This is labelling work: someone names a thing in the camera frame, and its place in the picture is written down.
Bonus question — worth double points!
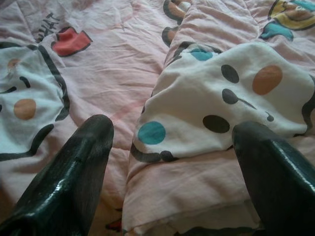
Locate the pink cartoon print quilt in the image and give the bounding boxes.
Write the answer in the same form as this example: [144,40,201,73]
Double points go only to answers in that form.
[0,0,315,236]

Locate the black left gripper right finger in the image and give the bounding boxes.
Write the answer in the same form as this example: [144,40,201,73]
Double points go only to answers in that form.
[231,120,315,236]

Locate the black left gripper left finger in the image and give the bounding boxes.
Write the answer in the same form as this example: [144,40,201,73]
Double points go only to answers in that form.
[0,114,115,236]

